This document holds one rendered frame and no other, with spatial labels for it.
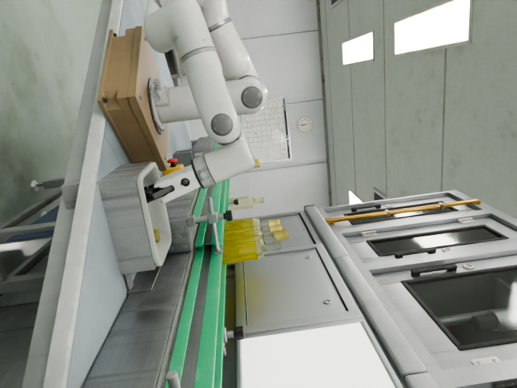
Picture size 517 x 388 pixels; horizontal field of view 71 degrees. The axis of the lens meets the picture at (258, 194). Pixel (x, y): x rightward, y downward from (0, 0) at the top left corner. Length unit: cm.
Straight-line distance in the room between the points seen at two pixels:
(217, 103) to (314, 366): 61
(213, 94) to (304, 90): 630
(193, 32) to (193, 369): 67
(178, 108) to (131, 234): 37
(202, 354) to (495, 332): 74
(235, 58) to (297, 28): 610
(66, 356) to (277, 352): 47
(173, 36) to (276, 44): 616
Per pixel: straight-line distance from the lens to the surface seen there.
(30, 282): 140
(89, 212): 79
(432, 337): 108
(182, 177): 83
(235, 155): 82
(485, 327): 115
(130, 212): 84
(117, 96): 92
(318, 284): 119
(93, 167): 86
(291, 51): 704
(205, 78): 81
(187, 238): 104
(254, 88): 101
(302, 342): 97
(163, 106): 103
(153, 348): 74
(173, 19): 89
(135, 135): 99
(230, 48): 101
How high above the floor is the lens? 106
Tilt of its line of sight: 2 degrees up
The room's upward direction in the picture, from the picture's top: 83 degrees clockwise
